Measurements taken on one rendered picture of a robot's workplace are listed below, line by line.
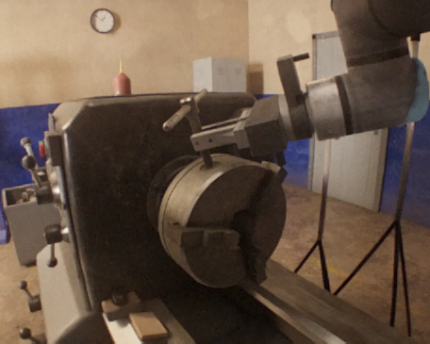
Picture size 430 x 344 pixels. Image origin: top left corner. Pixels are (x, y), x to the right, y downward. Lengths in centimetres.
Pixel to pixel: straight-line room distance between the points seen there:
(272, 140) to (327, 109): 9
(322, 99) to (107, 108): 40
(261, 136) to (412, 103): 21
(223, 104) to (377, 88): 41
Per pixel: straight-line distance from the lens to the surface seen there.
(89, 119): 60
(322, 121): 42
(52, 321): 88
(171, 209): 52
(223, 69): 416
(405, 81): 43
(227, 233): 48
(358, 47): 42
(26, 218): 269
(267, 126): 40
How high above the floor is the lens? 133
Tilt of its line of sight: 15 degrees down
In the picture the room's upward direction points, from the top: 1 degrees counter-clockwise
